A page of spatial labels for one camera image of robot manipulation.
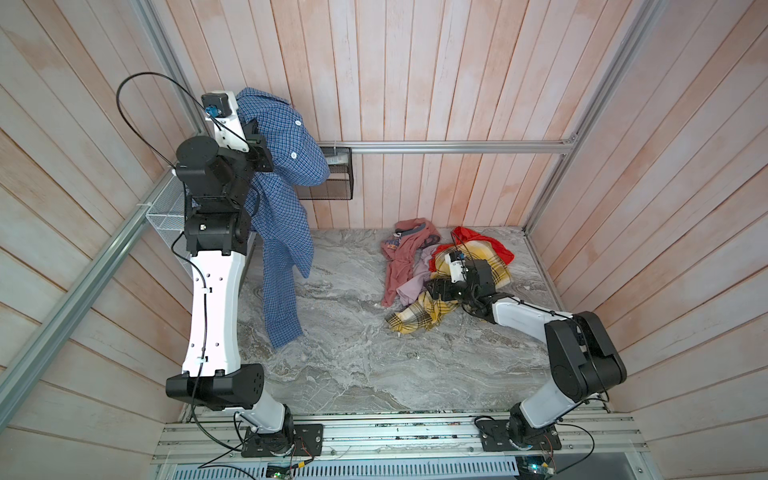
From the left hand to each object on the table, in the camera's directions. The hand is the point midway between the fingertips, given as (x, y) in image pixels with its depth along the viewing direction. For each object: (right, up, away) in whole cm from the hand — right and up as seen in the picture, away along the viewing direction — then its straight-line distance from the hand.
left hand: (256, 126), depth 57 cm
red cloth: (+56, -17, +54) cm, 79 cm away
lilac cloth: (+34, -37, +39) cm, 63 cm away
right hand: (+42, -33, +37) cm, 65 cm away
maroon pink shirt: (+31, -23, +48) cm, 62 cm away
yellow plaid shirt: (+38, -43, +34) cm, 66 cm away
